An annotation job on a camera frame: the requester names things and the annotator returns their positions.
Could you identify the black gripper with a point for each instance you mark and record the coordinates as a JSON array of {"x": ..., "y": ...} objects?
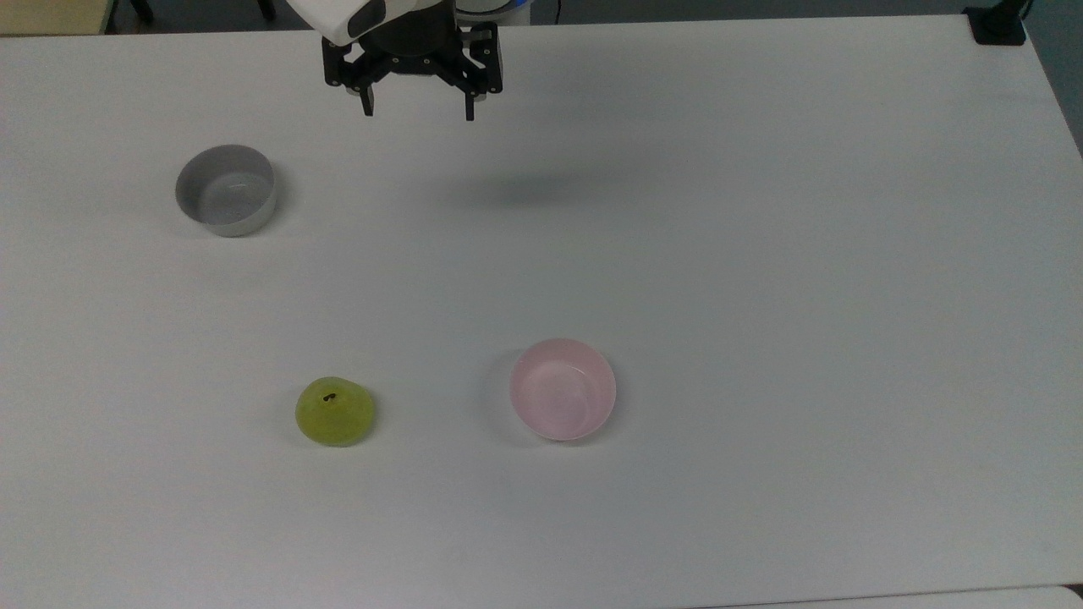
[{"x": 415, "y": 51}]

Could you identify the green pear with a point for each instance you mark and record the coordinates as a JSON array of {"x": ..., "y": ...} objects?
[{"x": 334, "y": 414}]

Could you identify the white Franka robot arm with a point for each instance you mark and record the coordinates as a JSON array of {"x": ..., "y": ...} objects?
[{"x": 330, "y": 17}]

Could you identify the grey bowl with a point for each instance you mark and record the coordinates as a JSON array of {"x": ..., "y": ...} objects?
[{"x": 227, "y": 193}]

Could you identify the pink bowl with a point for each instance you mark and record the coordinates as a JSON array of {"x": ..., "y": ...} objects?
[{"x": 563, "y": 391}]

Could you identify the black chair leg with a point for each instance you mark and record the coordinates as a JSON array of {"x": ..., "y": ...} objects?
[
  {"x": 144, "y": 8},
  {"x": 266, "y": 8}
]

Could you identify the wooden table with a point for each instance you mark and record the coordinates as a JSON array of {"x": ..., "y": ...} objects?
[{"x": 51, "y": 13}]

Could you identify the black table clamp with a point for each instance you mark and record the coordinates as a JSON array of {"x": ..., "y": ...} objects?
[{"x": 998, "y": 25}]

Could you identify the white adjacent table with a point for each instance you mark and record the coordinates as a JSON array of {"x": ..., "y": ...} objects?
[{"x": 931, "y": 599}]

